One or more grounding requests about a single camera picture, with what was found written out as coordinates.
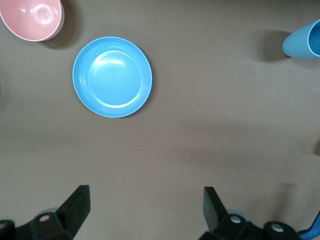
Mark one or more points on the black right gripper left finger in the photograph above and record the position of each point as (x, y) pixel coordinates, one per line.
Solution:
(70, 212)

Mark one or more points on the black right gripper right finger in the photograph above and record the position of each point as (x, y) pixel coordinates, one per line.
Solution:
(215, 212)

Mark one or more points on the blue shallow plate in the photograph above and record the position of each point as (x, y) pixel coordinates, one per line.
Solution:
(112, 77)

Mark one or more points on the brown table cover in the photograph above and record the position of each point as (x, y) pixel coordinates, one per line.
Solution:
(187, 150)

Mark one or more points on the blue plastic cup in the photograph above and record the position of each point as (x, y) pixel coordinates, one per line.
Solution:
(297, 42)

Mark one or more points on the pink deep bowl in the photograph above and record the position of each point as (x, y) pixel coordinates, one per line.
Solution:
(30, 17)

